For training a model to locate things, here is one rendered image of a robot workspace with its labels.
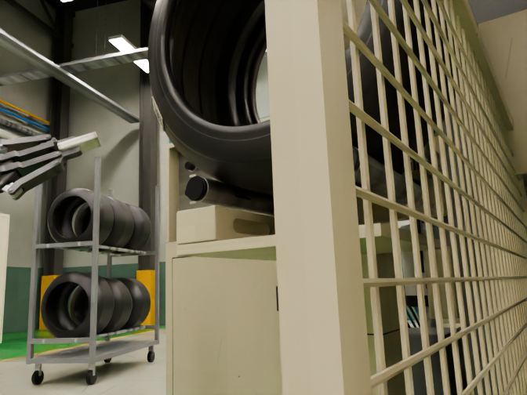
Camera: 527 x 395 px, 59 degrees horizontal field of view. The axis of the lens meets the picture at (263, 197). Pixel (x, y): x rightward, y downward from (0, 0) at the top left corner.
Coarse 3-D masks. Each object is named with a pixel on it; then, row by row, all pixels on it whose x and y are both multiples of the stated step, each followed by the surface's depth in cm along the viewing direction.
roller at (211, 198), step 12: (192, 180) 82; (204, 180) 81; (192, 192) 82; (204, 192) 80; (216, 192) 83; (228, 192) 86; (240, 192) 89; (252, 192) 93; (216, 204) 85; (228, 204) 87; (240, 204) 90; (252, 204) 93; (264, 204) 96
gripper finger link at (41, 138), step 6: (18, 138) 84; (24, 138) 85; (30, 138) 85; (36, 138) 85; (42, 138) 85; (48, 138) 85; (6, 144) 84; (12, 144) 84; (18, 144) 84; (24, 144) 85; (30, 144) 85; (36, 144) 85; (12, 150) 85; (18, 150) 86
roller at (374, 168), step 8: (368, 160) 68; (376, 160) 74; (376, 168) 71; (384, 168) 75; (360, 176) 69; (376, 176) 72; (384, 176) 75; (400, 176) 82; (376, 184) 75; (384, 184) 76; (400, 184) 82; (416, 184) 92; (384, 192) 80; (400, 192) 83; (416, 192) 90; (400, 200) 89; (416, 200) 92
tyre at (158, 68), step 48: (192, 0) 103; (240, 0) 112; (384, 0) 66; (192, 48) 107; (240, 48) 116; (384, 48) 66; (192, 96) 106; (240, 96) 115; (432, 96) 75; (192, 144) 83; (240, 144) 77
